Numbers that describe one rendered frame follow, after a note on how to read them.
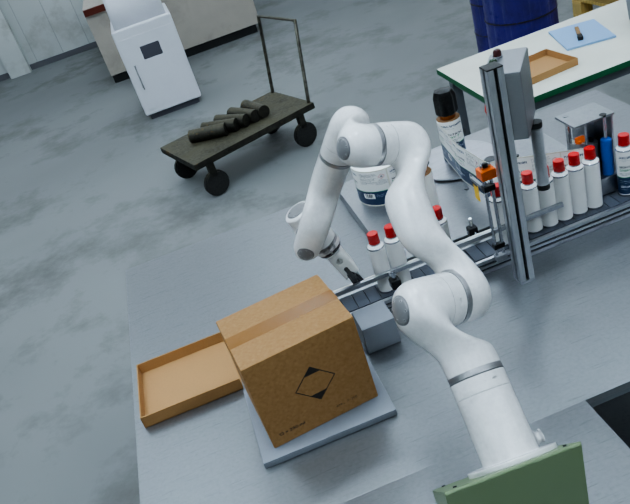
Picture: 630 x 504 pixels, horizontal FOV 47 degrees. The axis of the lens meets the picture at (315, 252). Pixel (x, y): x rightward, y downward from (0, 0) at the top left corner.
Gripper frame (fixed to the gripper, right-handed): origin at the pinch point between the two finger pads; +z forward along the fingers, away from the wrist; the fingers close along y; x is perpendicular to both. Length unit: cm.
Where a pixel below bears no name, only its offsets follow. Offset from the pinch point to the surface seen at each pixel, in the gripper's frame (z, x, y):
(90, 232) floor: 44, 155, 326
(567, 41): 67, -146, 149
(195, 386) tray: -9, 57, -4
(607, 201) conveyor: 35, -76, -1
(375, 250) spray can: -6.4, -10.0, -2.7
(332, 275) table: 9.5, 7.7, 25.5
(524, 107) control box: -23, -63, -18
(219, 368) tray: -6.1, 49.3, -0.2
